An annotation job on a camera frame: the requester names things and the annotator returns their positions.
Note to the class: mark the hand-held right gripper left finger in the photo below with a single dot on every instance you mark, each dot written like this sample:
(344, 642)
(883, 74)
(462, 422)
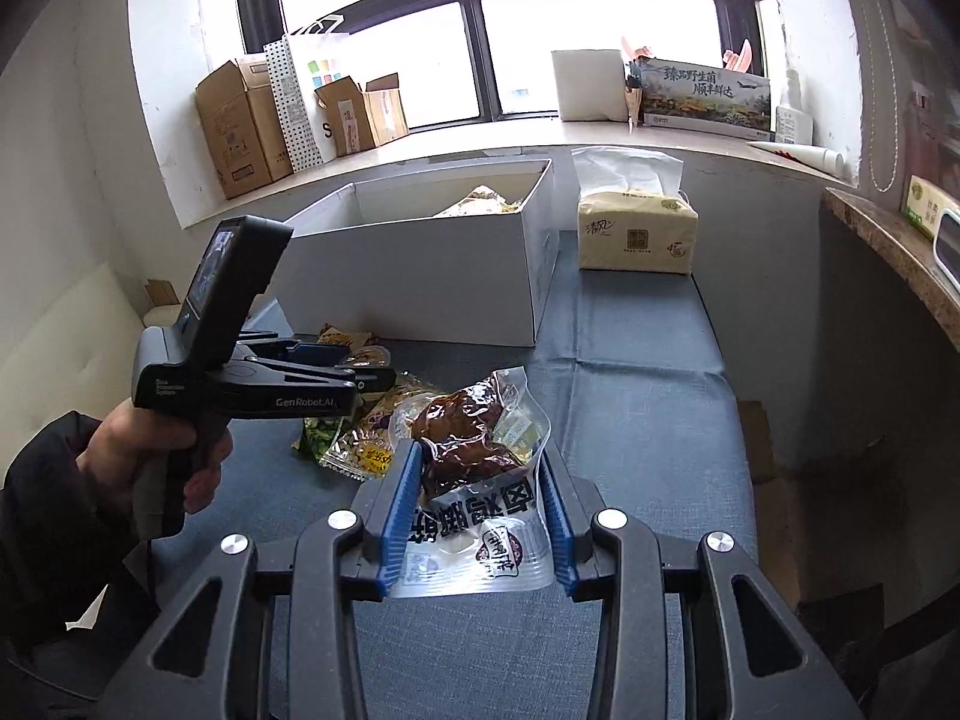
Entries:
(401, 517)

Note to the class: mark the person's left forearm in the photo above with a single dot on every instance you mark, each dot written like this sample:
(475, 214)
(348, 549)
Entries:
(45, 540)

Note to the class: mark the cream sofa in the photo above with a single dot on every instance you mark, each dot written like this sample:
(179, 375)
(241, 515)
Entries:
(90, 322)

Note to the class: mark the small green white snack packet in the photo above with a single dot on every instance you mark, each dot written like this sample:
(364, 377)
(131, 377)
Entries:
(319, 439)

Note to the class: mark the white framed device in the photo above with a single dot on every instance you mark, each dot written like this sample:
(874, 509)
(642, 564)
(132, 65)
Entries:
(949, 255)

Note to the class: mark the wooden side shelf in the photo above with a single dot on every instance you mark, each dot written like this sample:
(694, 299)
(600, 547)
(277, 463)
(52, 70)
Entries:
(870, 232)

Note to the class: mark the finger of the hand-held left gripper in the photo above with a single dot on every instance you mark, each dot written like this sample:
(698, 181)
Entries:
(319, 354)
(375, 380)

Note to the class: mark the yellow chip bag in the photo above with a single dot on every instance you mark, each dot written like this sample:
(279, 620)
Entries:
(480, 202)

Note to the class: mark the white tube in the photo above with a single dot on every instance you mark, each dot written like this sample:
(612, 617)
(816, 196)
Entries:
(817, 159)

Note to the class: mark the pink plastic piece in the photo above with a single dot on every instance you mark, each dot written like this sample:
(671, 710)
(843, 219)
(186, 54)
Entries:
(636, 51)
(739, 56)

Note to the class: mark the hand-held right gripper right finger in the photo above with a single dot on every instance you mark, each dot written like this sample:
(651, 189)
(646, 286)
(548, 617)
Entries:
(559, 532)

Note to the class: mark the blue tablecloth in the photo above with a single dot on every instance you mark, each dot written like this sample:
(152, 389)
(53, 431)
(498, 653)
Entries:
(637, 405)

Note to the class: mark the beige tissue pack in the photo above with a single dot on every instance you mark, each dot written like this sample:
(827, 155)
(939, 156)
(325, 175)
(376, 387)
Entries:
(637, 236)

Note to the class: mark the white bottle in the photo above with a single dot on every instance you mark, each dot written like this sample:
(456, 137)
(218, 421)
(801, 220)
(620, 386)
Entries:
(793, 124)

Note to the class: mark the white windowsill box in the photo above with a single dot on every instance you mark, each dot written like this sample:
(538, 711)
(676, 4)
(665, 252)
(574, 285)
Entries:
(589, 86)

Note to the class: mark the landscape printed carton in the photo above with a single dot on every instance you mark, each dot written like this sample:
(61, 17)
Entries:
(697, 101)

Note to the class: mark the clear meat snack packet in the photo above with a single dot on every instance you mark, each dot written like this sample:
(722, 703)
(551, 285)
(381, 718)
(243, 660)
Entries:
(465, 435)

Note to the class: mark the brown red snack packet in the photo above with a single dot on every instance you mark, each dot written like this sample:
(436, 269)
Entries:
(335, 333)

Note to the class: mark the brown nut snack packet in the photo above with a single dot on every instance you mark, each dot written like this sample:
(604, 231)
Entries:
(367, 454)

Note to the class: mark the dotted white paper bag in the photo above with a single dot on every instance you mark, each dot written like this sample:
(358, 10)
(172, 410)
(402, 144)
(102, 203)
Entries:
(300, 105)

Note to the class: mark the white cardboard box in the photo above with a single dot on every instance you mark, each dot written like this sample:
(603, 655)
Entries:
(420, 277)

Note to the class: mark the small open cardboard box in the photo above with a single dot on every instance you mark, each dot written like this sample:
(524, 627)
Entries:
(367, 120)

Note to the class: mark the person's left hand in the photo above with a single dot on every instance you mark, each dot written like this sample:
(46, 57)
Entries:
(112, 442)

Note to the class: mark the large brown cardboard box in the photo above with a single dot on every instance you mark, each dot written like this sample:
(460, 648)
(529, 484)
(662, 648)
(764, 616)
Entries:
(240, 135)

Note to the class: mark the green tissue box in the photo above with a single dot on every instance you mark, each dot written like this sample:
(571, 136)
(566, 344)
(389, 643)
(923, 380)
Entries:
(922, 202)

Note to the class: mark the flat cardboard piece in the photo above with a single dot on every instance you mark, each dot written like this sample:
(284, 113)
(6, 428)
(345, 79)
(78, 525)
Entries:
(161, 292)

